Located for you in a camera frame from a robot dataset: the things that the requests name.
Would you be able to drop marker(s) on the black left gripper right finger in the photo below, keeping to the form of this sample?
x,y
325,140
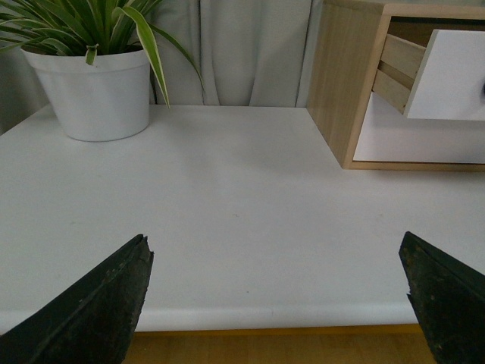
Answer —
x,y
447,297

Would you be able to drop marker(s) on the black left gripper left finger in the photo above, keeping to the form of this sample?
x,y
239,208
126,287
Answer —
x,y
93,321

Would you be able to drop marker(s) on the white drawer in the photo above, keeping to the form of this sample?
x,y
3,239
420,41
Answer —
x,y
441,81
388,136

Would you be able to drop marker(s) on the light wood drawer cabinet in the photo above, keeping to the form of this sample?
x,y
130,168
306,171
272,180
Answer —
x,y
350,42

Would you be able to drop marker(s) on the white plant pot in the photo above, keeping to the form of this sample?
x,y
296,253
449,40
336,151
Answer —
x,y
107,100

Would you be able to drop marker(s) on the green striped spider plant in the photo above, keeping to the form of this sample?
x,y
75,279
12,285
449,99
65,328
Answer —
x,y
89,29

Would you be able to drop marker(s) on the grey curtain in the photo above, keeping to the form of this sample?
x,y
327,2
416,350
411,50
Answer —
x,y
249,53

